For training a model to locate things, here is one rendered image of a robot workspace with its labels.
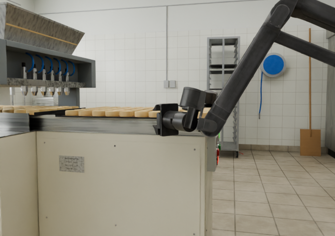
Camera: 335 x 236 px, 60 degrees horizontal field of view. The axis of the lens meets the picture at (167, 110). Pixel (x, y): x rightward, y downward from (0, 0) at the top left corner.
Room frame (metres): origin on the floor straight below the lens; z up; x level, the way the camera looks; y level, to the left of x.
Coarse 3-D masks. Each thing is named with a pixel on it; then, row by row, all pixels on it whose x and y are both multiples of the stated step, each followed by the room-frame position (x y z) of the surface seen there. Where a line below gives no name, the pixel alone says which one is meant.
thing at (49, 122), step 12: (36, 120) 1.18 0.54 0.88; (48, 120) 1.17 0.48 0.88; (60, 120) 1.16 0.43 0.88; (72, 120) 1.15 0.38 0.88; (84, 120) 1.13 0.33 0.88; (96, 120) 1.12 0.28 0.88; (108, 120) 1.11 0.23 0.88; (120, 120) 1.10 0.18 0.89; (132, 120) 1.09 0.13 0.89; (144, 120) 1.08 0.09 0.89; (156, 120) 1.07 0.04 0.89; (120, 132) 1.10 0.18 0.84; (132, 132) 1.09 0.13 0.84; (144, 132) 1.08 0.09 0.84; (180, 132) 1.05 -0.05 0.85; (192, 132) 1.03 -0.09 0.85
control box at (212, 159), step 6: (210, 138) 1.06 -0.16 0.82; (216, 138) 1.08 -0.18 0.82; (210, 144) 1.06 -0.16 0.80; (216, 144) 1.08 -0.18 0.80; (210, 150) 1.06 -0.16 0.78; (216, 150) 1.11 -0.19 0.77; (210, 156) 1.06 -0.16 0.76; (216, 156) 1.11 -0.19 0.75; (210, 162) 1.06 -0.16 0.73; (216, 162) 1.13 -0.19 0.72; (210, 168) 1.06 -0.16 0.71
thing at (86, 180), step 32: (64, 160) 1.14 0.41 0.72; (96, 160) 1.11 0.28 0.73; (128, 160) 1.08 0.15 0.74; (160, 160) 1.05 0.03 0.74; (192, 160) 1.02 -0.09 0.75; (64, 192) 1.14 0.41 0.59; (96, 192) 1.11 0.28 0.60; (128, 192) 1.08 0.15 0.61; (160, 192) 1.05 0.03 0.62; (192, 192) 1.02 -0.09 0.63; (64, 224) 1.14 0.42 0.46; (96, 224) 1.11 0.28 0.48; (128, 224) 1.08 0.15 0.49; (160, 224) 1.05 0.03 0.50; (192, 224) 1.02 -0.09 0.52
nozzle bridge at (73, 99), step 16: (0, 48) 1.01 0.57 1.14; (16, 48) 1.10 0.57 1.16; (32, 48) 1.17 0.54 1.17; (0, 64) 1.01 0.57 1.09; (16, 64) 1.20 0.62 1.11; (48, 64) 1.40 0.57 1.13; (64, 64) 1.53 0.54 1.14; (80, 64) 1.66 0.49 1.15; (0, 80) 1.01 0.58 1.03; (16, 80) 1.13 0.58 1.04; (32, 80) 1.21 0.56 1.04; (48, 80) 1.40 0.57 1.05; (80, 80) 1.66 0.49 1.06; (64, 96) 1.69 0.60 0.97
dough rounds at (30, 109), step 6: (0, 108) 1.31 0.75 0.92; (6, 108) 1.34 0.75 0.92; (12, 108) 1.31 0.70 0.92; (18, 108) 1.33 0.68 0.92; (24, 108) 1.32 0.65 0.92; (30, 108) 1.32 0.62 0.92; (36, 108) 1.31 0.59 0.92; (42, 108) 1.31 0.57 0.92; (48, 108) 1.31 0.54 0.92; (54, 108) 1.31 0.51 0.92; (60, 108) 1.35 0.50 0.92; (66, 108) 1.41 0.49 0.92; (72, 108) 1.47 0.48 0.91; (30, 114) 1.17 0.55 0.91
